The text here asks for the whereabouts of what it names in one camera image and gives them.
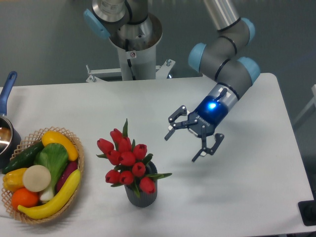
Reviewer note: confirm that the dark grey ribbed vase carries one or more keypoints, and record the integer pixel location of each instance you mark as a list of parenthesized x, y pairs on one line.
[(144, 199)]

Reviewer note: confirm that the yellow bell pepper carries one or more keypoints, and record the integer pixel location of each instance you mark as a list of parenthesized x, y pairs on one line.
[(13, 180)]

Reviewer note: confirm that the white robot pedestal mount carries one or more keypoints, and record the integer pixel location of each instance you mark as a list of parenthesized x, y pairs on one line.
[(135, 37)]

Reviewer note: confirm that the yellow banana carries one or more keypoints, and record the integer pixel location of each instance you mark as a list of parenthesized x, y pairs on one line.
[(57, 202)]

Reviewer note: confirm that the yellow squash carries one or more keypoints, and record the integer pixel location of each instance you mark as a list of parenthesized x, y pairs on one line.
[(57, 137)]

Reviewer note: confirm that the white frame at right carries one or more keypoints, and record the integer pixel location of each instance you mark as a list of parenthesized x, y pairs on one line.
[(307, 111)]

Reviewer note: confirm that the purple sweet potato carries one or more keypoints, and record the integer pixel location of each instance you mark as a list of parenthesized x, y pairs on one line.
[(71, 166)]

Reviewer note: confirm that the blue handled saucepan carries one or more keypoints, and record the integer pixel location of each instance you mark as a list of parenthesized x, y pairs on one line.
[(9, 137)]

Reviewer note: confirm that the woven wicker basket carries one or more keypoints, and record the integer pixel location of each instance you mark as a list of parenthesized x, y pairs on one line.
[(29, 140)]

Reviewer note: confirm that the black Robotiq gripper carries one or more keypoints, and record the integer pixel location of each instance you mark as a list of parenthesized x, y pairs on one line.
[(202, 122)]

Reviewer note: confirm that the black device at edge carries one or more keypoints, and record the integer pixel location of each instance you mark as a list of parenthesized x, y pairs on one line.
[(308, 212)]

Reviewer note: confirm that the green cucumber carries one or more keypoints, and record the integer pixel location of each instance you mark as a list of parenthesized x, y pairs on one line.
[(24, 159)]

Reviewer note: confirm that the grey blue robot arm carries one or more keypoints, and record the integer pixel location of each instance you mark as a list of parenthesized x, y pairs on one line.
[(216, 61)]

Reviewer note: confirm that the green bok choy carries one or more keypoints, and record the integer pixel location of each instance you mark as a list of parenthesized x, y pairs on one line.
[(54, 157)]

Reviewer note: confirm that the red tulip bouquet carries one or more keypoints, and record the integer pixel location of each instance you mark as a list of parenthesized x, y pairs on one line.
[(131, 163)]

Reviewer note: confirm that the beige round disc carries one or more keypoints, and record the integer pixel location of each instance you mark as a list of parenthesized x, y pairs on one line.
[(36, 178)]

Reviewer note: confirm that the orange fruit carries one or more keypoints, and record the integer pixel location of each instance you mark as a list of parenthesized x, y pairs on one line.
[(25, 198)]

